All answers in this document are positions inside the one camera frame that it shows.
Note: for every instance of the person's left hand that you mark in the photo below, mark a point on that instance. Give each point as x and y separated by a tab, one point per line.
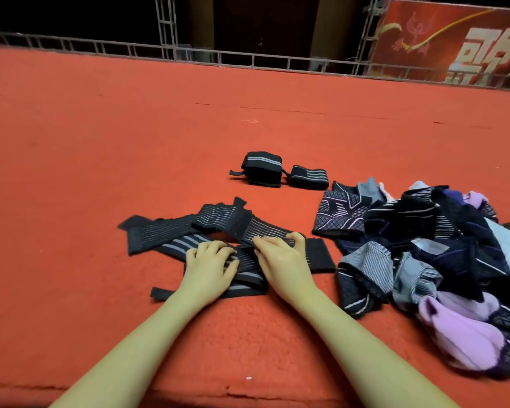
206	272

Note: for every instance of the person's right hand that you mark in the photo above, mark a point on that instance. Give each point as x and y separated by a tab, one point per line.
285	267

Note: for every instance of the person's right forearm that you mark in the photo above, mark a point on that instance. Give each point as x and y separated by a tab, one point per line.
374	357

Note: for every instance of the person's left forearm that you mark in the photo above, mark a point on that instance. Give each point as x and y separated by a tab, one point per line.
127	357

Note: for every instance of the heap of dark patterned socks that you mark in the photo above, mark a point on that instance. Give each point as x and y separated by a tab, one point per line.
425	233

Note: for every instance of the dark brown door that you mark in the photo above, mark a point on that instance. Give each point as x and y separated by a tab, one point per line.
263	25

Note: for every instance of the grey metal truss tower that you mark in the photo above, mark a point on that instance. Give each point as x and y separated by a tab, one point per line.
167	25
371	34

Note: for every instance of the red banner with white print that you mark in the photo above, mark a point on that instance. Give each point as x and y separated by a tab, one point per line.
408	38

